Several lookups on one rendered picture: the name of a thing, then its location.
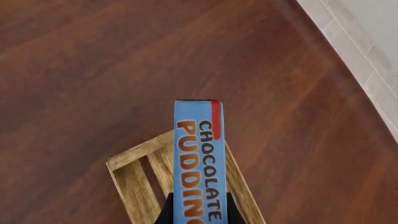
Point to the blue chocolate pudding box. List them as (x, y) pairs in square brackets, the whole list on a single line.
[(199, 163)]

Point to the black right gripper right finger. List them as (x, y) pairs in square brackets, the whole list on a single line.
[(233, 211)]

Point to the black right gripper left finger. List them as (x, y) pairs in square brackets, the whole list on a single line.
[(167, 211)]

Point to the wooden slat tray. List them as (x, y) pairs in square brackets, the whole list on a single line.
[(136, 182)]

